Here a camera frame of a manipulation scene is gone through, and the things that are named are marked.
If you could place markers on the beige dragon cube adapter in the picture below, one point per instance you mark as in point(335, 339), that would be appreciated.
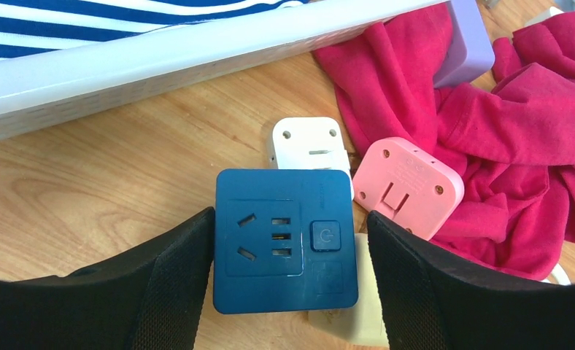
point(363, 323)

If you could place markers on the pink square plug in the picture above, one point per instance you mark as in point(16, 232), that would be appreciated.
point(407, 185)

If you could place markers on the purple USB power strip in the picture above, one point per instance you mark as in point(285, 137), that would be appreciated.
point(470, 53)

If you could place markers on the magenta cloth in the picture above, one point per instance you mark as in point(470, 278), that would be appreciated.
point(514, 145)

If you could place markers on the white USB charger plug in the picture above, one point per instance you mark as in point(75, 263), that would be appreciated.
point(309, 167)

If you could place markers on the blue cube adapter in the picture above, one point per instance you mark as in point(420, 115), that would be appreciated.
point(284, 241)

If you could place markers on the white plastic basket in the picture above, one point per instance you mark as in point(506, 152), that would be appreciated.
point(38, 91)

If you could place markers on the blue striped cloth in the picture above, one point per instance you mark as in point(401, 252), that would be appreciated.
point(42, 26)

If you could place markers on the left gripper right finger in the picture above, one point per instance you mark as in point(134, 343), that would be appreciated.
point(434, 299)

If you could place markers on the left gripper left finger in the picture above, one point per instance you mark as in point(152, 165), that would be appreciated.
point(147, 297)

